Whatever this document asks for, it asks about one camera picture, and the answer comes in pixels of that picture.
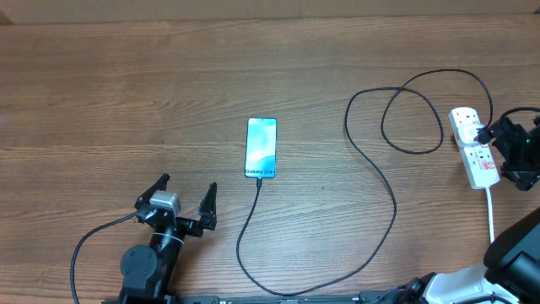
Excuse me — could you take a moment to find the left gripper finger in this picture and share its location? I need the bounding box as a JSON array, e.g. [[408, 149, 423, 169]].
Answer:
[[198, 182, 218, 231], [134, 173, 170, 209]]

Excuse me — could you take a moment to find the black USB charging cable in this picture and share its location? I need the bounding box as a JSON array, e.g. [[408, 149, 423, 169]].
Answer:
[[235, 68, 494, 297]]

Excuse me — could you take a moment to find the Samsung Galaxy smartphone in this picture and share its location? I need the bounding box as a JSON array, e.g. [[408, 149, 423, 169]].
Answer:
[[244, 117, 278, 178]]

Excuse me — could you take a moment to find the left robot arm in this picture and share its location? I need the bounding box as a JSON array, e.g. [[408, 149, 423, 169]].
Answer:
[[118, 174, 218, 303]]

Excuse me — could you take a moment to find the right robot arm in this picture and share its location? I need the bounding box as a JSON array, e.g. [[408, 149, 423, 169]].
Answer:
[[394, 107, 539, 303]]

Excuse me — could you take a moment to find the white USB charger plug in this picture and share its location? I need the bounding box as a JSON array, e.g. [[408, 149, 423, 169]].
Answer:
[[456, 123, 485, 148]]

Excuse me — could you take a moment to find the white power strip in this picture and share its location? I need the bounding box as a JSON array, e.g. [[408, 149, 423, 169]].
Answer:
[[448, 107, 500, 189]]

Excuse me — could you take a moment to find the white power strip cord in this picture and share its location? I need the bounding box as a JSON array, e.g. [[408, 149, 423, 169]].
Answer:
[[484, 187, 495, 245]]

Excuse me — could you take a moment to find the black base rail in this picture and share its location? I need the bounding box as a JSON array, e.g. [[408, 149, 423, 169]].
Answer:
[[105, 289, 404, 304]]

